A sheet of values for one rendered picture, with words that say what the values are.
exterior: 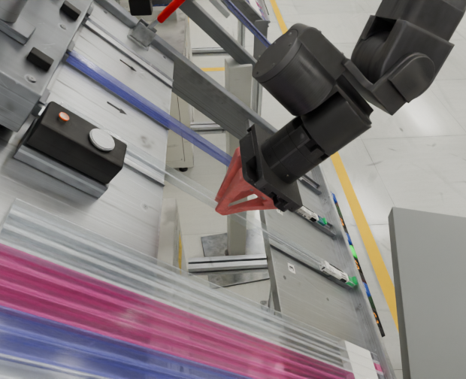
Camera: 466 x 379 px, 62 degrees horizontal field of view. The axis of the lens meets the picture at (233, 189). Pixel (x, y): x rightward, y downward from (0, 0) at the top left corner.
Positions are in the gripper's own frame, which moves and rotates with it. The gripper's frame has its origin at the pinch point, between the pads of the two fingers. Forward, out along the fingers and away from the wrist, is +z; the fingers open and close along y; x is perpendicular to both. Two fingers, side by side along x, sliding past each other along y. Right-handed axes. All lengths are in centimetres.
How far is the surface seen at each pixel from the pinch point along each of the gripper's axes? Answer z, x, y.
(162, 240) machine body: 31.0, 12.7, -19.3
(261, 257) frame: 35, 51, -35
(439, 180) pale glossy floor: -9, 142, -97
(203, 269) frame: 48, 39, -32
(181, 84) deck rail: 4.6, -4.2, -30.3
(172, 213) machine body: 29.9, 13.9, -27.0
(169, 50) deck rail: 1.0, -9.7, -30.3
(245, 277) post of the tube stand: 59, 71, -48
